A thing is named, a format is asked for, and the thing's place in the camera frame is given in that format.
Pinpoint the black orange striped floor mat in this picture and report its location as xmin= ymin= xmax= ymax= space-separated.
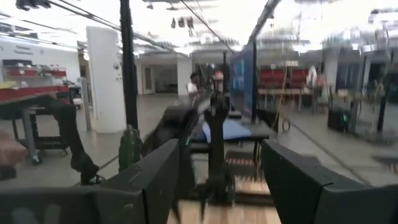
xmin=225 ymin=150 xmax=261 ymax=180

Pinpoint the blue sheet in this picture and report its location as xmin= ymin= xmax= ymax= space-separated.
xmin=201 ymin=119 xmax=253 ymax=144

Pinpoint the monitor with blue screen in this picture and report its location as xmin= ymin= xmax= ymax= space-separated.
xmin=229 ymin=43 xmax=258 ymax=121

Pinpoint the red shelf unit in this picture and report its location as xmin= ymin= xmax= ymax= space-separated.
xmin=259 ymin=67 xmax=311 ymax=91
xmin=2 ymin=58 xmax=68 ymax=79

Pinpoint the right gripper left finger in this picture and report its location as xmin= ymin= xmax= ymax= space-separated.
xmin=99 ymin=139 xmax=180 ymax=224

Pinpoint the person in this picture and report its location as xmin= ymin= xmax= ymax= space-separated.
xmin=186 ymin=72 xmax=201 ymax=106

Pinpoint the white door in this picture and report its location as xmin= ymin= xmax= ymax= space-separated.
xmin=141 ymin=64 xmax=156 ymax=95

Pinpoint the black box green light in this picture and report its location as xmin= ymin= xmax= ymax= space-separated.
xmin=327 ymin=108 xmax=359 ymax=134

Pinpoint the black aluminium table frame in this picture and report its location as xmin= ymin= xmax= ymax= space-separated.
xmin=233 ymin=191 xmax=275 ymax=207

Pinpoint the green cactus plant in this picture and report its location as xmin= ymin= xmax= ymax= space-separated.
xmin=118 ymin=124 xmax=144 ymax=174

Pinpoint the person's hand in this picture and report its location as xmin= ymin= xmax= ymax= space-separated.
xmin=0 ymin=133 xmax=28 ymax=175

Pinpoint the black desk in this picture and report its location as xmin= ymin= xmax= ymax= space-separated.
xmin=189 ymin=123 xmax=278 ymax=149

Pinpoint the black vertical post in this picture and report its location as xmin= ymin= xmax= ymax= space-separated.
xmin=119 ymin=0 xmax=139 ymax=131

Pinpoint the white pillar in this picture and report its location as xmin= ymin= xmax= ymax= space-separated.
xmin=86 ymin=26 xmax=127 ymax=134

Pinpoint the grey cart table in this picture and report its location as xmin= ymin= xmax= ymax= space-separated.
xmin=0 ymin=85 xmax=85 ymax=166

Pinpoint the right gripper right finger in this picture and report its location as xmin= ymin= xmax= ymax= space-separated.
xmin=262 ymin=139 xmax=368 ymax=224

